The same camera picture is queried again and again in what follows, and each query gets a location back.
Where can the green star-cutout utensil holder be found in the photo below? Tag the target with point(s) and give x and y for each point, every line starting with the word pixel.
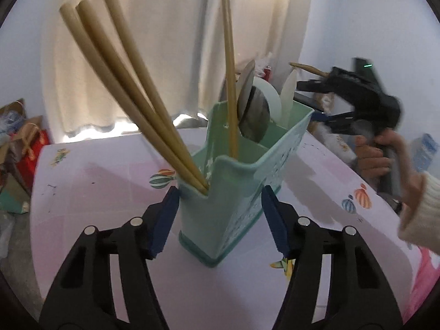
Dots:
pixel 227 192

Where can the white and blue plastic bag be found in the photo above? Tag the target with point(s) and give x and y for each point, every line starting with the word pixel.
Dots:
pixel 8 122

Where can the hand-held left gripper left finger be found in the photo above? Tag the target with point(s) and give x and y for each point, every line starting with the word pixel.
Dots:
pixel 165 223

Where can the cardboard box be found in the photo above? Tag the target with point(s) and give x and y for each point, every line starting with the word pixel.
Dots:
pixel 15 106

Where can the red can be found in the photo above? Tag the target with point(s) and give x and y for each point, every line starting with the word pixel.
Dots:
pixel 267 73

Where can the pale plastic rice paddle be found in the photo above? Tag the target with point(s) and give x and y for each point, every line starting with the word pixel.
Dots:
pixel 288 99

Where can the red paper bag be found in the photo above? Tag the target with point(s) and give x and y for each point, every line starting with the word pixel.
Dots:
pixel 34 144

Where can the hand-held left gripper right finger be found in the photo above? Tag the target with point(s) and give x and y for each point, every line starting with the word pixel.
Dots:
pixel 275 223

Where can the person's right hand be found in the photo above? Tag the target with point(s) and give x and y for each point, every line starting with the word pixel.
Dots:
pixel 371 160

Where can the blue water jug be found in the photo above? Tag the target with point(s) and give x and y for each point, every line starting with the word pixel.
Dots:
pixel 426 147

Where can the person's right forearm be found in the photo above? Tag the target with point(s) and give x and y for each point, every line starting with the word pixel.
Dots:
pixel 426 220

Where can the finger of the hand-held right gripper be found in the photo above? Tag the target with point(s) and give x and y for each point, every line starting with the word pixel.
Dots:
pixel 318 116
pixel 312 86

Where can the green paper bag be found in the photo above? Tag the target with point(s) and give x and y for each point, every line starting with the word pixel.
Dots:
pixel 13 196

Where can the pink printed cloth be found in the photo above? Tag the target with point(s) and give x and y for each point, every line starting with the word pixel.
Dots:
pixel 424 282

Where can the cream patterned curtain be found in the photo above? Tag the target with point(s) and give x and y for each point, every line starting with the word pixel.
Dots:
pixel 172 41

